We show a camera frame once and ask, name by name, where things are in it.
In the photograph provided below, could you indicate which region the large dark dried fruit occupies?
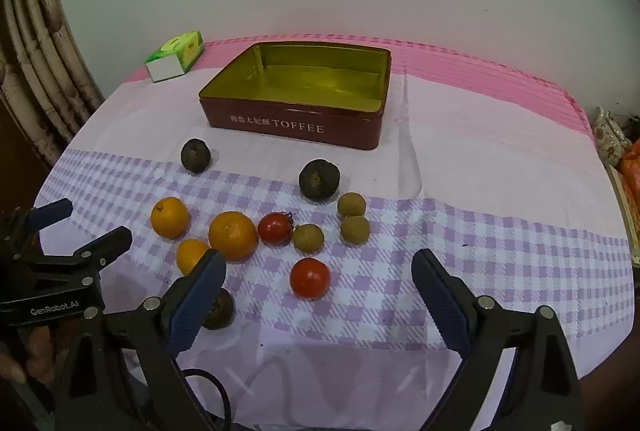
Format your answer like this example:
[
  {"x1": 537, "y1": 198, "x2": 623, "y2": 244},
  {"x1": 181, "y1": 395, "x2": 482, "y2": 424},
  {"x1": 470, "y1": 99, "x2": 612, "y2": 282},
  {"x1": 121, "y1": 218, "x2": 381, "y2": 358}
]
[{"x1": 298, "y1": 159, "x2": 342, "y2": 200}]

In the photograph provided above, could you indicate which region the black cable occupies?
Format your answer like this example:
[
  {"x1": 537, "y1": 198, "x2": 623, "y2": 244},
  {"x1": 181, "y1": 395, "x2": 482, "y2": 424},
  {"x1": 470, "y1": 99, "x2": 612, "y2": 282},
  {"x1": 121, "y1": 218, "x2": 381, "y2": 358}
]
[{"x1": 180, "y1": 368, "x2": 234, "y2": 431}]

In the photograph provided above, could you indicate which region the orange plastic bag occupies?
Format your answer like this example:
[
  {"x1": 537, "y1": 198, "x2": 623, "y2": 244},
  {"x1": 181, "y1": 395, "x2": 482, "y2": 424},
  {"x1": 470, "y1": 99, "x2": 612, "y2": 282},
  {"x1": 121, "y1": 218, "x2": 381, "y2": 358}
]
[{"x1": 617, "y1": 138, "x2": 640, "y2": 206}]

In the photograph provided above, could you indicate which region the small orange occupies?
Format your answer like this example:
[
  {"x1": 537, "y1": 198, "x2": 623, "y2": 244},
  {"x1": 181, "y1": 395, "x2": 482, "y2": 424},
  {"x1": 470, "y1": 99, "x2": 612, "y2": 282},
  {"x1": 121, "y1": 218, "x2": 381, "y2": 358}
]
[
  {"x1": 151, "y1": 197, "x2": 191, "y2": 240},
  {"x1": 176, "y1": 238, "x2": 211, "y2": 277}
]

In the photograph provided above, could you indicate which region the small dark dried fruit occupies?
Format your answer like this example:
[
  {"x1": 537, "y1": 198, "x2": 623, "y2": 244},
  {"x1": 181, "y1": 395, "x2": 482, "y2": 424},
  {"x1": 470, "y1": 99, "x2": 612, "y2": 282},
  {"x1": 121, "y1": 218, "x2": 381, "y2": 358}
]
[
  {"x1": 201, "y1": 287, "x2": 236, "y2": 331},
  {"x1": 180, "y1": 138, "x2": 211, "y2": 174}
]

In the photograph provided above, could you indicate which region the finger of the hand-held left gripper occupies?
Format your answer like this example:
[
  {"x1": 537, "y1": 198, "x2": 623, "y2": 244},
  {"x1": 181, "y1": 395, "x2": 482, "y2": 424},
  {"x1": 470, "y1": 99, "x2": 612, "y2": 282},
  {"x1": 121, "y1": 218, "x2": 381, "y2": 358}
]
[
  {"x1": 25, "y1": 226, "x2": 134, "y2": 284},
  {"x1": 0, "y1": 198, "x2": 74, "y2": 257}
]

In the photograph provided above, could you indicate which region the large orange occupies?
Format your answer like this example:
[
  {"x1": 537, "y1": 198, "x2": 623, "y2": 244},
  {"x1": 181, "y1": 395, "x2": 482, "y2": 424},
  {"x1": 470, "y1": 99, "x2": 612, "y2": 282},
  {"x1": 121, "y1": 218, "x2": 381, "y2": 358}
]
[{"x1": 208, "y1": 211, "x2": 259, "y2": 262}]

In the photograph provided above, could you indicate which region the floral patterned bag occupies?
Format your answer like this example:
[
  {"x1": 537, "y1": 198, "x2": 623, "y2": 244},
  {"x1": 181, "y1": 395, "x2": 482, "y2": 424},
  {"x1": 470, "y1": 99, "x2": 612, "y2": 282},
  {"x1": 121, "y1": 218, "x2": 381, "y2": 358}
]
[{"x1": 592, "y1": 107, "x2": 632, "y2": 166}]

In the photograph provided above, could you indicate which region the patterned beige curtain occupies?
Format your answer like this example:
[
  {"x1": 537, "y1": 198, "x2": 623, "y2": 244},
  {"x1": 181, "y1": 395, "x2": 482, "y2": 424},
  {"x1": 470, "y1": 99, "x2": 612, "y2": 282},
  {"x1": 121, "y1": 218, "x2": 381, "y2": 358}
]
[{"x1": 0, "y1": 0, "x2": 106, "y2": 172}]

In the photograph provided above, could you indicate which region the brown longan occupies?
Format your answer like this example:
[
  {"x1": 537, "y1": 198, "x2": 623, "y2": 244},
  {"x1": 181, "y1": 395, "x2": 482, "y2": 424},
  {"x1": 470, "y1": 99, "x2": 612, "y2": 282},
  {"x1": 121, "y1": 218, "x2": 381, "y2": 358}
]
[
  {"x1": 337, "y1": 192, "x2": 366, "y2": 219},
  {"x1": 292, "y1": 224, "x2": 325, "y2": 255}
]

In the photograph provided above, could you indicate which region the person's left hand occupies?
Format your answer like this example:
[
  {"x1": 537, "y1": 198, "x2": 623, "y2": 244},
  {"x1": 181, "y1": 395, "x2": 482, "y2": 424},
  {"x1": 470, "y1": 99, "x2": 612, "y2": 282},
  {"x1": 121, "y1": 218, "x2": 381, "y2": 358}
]
[{"x1": 0, "y1": 325, "x2": 68, "y2": 386}]

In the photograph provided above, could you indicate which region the green tissue box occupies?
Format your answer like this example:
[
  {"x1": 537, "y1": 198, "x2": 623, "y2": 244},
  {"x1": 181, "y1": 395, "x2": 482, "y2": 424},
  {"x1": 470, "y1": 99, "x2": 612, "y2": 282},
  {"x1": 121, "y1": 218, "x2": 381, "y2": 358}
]
[{"x1": 145, "y1": 31, "x2": 205, "y2": 83}]

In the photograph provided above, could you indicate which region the dark red tin box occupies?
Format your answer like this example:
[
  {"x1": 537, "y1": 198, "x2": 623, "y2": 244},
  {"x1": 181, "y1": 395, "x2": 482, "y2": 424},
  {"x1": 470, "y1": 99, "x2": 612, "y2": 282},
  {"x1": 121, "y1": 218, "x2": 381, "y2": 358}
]
[{"x1": 198, "y1": 42, "x2": 392, "y2": 150}]

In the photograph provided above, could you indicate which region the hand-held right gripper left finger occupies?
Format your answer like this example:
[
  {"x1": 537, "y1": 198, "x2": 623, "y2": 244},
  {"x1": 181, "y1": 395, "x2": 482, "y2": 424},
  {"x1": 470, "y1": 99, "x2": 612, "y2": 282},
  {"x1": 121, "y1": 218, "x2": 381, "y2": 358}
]
[{"x1": 62, "y1": 248, "x2": 228, "y2": 431}]

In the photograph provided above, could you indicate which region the red tomato with stem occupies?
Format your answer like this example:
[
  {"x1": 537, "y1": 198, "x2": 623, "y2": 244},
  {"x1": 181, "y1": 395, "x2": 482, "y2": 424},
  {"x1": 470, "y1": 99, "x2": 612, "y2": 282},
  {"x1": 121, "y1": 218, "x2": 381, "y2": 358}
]
[{"x1": 257, "y1": 211, "x2": 295, "y2": 246}]

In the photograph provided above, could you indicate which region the pink and purple checked tablecloth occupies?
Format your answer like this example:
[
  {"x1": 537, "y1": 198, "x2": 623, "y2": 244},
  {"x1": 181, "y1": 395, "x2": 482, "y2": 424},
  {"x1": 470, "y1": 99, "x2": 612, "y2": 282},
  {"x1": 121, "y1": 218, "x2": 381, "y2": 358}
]
[{"x1": 35, "y1": 33, "x2": 637, "y2": 431}]

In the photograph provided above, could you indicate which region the small olive-green fruit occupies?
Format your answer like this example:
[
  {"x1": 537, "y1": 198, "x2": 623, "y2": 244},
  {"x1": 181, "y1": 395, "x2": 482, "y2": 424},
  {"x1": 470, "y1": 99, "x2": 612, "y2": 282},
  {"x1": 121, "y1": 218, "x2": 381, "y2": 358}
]
[{"x1": 340, "y1": 215, "x2": 371, "y2": 245}]

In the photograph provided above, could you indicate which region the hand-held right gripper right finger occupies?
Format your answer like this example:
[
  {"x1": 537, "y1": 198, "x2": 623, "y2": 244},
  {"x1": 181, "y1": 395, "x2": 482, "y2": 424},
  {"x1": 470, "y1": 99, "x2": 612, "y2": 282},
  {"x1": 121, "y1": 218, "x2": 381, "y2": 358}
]
[{"x1": 411, "y1": 248, "x2": 587, "y2": 431}]

